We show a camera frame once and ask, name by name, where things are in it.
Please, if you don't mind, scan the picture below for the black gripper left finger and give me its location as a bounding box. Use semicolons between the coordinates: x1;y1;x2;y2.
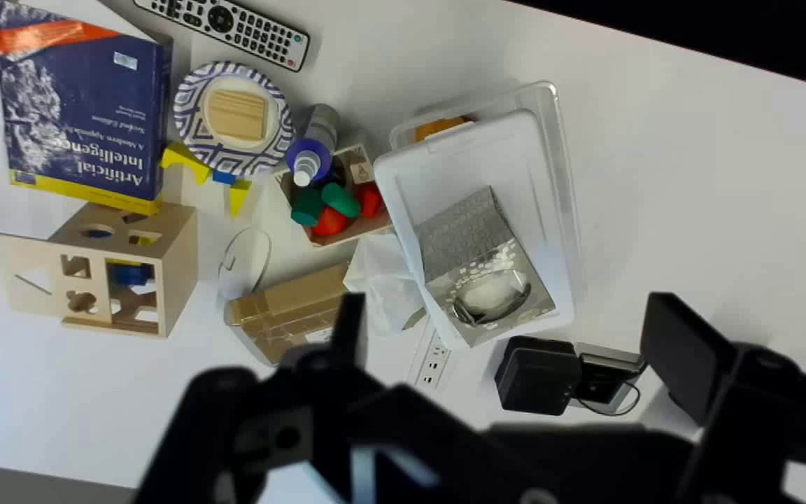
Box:
330;295;366;371

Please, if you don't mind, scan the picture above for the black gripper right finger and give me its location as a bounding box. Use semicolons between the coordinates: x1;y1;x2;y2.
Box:
642;291;738;425

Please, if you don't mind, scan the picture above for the grey napkin box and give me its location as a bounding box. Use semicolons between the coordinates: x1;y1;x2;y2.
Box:
418;189;555;347

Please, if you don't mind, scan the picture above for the white lunchbox lid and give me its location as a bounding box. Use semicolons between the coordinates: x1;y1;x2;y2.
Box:
375;112;573;350

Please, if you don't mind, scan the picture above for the flat cardboard box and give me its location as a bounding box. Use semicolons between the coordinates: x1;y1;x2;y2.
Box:
223;264;348;365

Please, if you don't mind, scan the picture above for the wooden shape sorter box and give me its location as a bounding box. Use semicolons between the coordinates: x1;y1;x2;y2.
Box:
0;204;198;339

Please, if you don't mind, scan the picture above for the yellow wooden block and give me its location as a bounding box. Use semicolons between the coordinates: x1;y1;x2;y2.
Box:
160;144;253;220

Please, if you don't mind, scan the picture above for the white power strip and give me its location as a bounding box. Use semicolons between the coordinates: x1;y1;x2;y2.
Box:
415;334;450;390

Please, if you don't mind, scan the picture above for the wooden tray of blocks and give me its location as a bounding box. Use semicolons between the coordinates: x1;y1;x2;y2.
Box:
281;140;390;248

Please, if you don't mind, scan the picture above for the black phone stand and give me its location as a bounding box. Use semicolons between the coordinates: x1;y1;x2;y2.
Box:
492;337;647;418

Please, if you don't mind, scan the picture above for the blue capped glue bottle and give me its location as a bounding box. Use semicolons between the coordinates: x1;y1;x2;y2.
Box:
286;105;340;189

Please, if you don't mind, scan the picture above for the black remote control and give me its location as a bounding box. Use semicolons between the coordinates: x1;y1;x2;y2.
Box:
132;0;310;74

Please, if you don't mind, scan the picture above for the blue hardcover book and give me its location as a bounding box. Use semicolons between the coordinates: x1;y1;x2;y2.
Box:
0;0;172;215

